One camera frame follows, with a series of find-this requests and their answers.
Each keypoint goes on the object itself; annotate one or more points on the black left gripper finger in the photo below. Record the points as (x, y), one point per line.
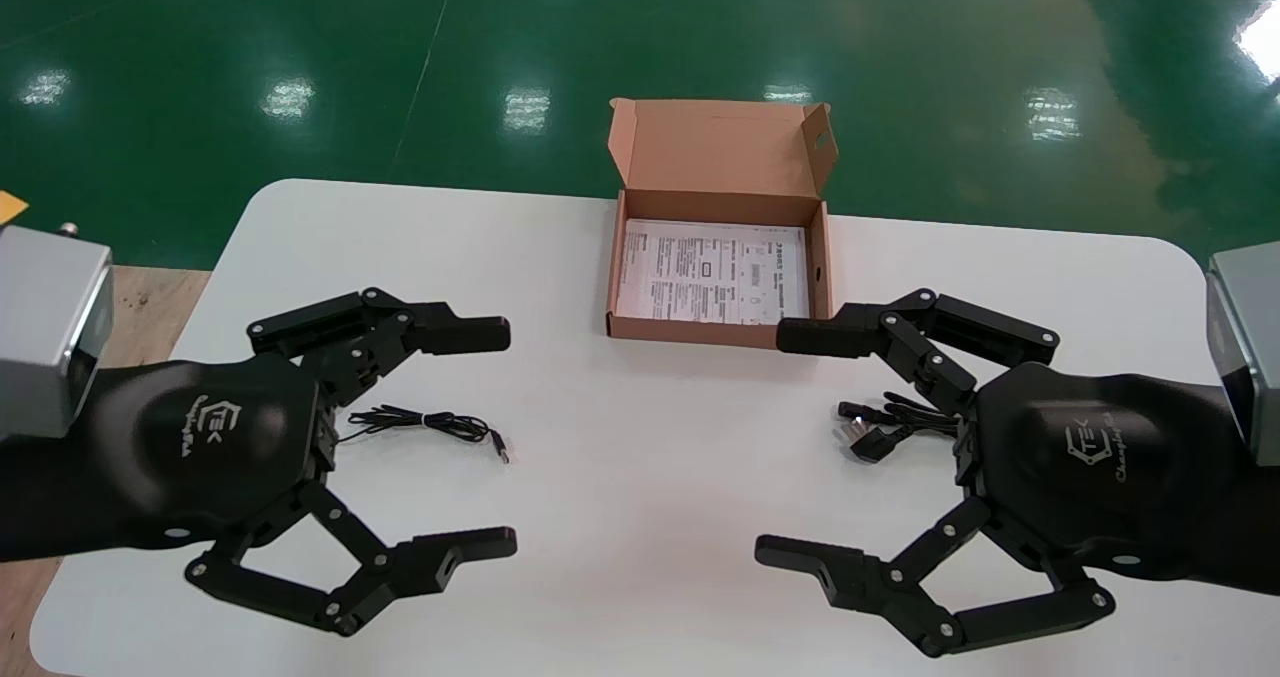
(440, 332)
(430, 562)

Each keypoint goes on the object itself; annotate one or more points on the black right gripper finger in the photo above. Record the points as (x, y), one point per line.
(830, 335)
(850, 577)

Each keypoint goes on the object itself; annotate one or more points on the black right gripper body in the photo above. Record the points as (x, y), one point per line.
(1100, 467)

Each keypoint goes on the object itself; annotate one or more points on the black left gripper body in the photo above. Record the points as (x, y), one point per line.
(200, 437)

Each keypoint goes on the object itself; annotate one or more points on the brown cardboard storage box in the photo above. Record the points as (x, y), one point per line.
(720, 147)

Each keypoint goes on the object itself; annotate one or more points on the white printed manual sheet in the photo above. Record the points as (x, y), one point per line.
(700, 272)

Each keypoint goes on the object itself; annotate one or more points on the grey right wrist block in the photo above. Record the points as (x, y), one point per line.
(1250, 347)

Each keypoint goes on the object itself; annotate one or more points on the grey wrist block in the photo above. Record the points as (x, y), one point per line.
(1250, 347)
(40, 327)

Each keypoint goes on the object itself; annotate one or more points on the grey left wrist block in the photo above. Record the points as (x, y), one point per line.
(40, 327)

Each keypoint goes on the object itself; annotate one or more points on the yellow flat piece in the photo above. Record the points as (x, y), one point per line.
(10, 205)

